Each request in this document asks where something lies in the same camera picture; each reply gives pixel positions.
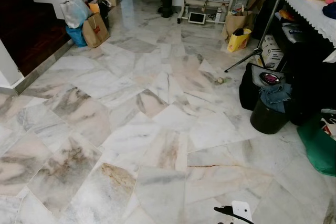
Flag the white printed papers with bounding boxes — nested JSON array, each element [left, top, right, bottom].
[[320, 110, 336, 138]]

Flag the green bag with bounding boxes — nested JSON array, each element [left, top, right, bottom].
[[297, 110, 336, 176]]

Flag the blue jeans cloth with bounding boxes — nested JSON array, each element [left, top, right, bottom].
[[260, 83, 292, 113]]

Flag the metal bowl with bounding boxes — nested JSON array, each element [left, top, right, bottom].
[[259, 72, 283, 86]]

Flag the black bucket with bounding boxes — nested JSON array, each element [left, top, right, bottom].
[[250, 98, 291, 134]]

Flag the white cardboard box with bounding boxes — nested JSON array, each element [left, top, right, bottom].
[[261, 34, 287, 70]]

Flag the black box with white label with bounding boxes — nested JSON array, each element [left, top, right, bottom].
[[281, 22, 310, 44]]

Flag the black fabric bag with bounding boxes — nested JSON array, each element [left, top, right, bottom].
[[239, 62, 287, 110]]

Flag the dark blue cloth bundle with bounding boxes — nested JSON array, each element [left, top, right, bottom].
[[322, 2, 336, 20]]

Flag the table with white tablecloth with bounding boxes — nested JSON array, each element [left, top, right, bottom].
[[273, 0, 336, 46]]

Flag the metal tripod stand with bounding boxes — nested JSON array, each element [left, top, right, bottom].
[[225, 0, 285, 72]]

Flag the yellow paper bag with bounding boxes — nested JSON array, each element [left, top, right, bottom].
[[227, 28, 252, 53]]

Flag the brown paper bag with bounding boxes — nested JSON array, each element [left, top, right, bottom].
[[82, 13, 110, 48], [223, 12, 255, 41]]

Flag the blue bag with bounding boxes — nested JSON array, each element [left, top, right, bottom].
[[66, 25, 87, 47]]

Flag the white plastic bag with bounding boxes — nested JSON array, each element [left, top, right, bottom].
[[60, 0, 91, 28]]

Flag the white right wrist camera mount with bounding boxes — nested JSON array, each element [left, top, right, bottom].
[[232, 200, 254, 224]]

